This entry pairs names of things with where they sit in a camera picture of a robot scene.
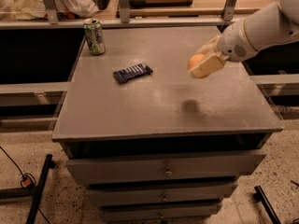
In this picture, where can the middle grey drawer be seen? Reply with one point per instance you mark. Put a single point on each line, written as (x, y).
(217, 190)

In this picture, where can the top grey drawer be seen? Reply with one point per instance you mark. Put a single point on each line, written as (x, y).
(164, 167)

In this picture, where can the orange fruit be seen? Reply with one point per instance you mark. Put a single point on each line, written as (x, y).
(194, 60)

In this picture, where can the black stand leg left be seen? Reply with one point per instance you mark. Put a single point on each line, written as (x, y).
(37, 195)

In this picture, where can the blue rxbar blueberry wrapper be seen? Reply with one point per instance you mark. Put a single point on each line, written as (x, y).
(129, 73)

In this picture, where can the black stand leg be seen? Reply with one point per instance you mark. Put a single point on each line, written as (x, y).
(260, 196)
(37, 195)

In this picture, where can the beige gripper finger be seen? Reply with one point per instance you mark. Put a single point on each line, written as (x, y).
(210, 64)
(210, 47)

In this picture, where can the grey metal railing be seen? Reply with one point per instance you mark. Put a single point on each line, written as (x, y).
(118, 13)

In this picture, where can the black stand leg right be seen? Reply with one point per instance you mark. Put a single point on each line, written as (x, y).
(260, 196)

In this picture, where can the grey drawer cabinet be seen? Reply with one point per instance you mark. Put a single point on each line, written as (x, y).
(167, 112)

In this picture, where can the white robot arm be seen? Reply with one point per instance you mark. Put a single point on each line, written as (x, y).
(273, 25)

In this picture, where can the grey drawer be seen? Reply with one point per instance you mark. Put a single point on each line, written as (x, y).
(164, 167)
(217, 190)
(160, 211)

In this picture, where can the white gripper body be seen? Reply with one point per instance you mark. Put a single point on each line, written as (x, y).
(234, 43)

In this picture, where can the white cloth bundle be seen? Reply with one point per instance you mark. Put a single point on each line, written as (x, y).
(25, 10)

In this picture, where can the green soda can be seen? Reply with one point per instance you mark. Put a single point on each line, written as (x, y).
(94, 36)

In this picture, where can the bottom grey drawer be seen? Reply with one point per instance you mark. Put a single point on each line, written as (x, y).
(160, 211)

